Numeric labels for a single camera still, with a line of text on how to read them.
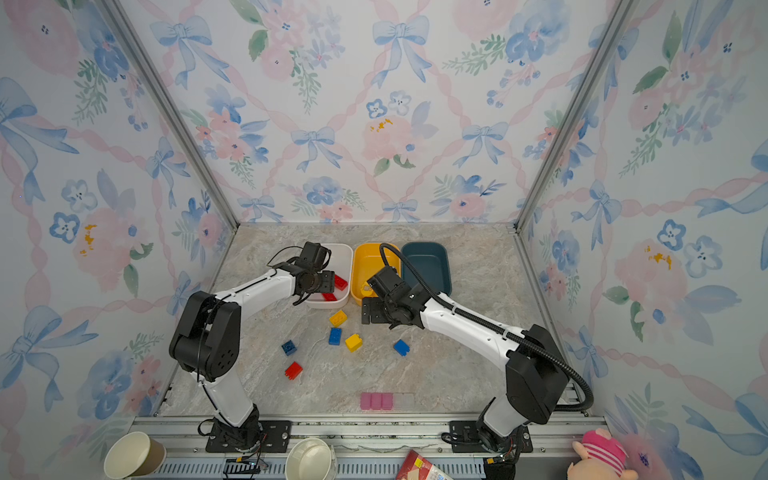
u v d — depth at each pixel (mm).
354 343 880
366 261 1088
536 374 422
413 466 675
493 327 469
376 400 790
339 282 997
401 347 897
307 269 732
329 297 975
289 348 869
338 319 941
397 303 614
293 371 838
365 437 753
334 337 900
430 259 1092
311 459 717
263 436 723
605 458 662
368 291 977
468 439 732
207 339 482
